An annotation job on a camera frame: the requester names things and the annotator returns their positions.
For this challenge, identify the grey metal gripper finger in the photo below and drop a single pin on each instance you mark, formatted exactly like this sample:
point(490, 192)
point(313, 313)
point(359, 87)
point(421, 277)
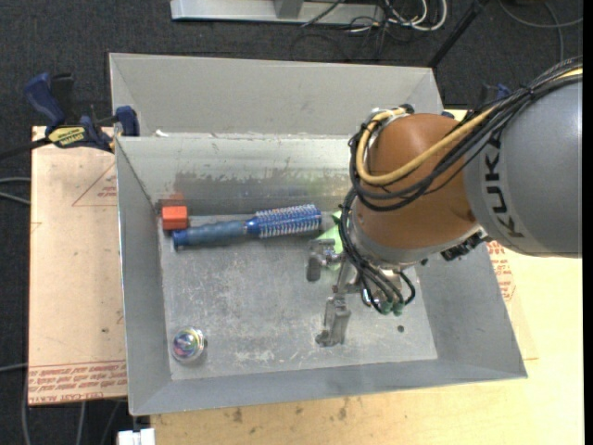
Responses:
point(319, 260)
point(335, 322)

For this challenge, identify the light green flat object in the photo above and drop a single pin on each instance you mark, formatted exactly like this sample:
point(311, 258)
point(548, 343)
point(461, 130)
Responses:
point(332, 237)

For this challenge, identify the blue round hair brush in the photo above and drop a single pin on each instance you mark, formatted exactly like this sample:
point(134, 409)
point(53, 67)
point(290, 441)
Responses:
point(282, 221)

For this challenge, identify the grey metal bin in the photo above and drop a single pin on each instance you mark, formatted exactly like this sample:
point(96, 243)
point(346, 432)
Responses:
point(259, 295)

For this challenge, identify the shiny iridescent ball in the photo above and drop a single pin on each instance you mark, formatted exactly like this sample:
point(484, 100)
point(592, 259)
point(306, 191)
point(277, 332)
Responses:
point(187, 345)

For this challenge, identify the orange-red small block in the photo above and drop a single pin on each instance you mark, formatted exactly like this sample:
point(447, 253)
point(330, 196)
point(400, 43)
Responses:
point(174, 218)

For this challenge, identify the brown cardboard board red print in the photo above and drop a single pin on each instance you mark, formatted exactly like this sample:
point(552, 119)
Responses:
point(74, 267)

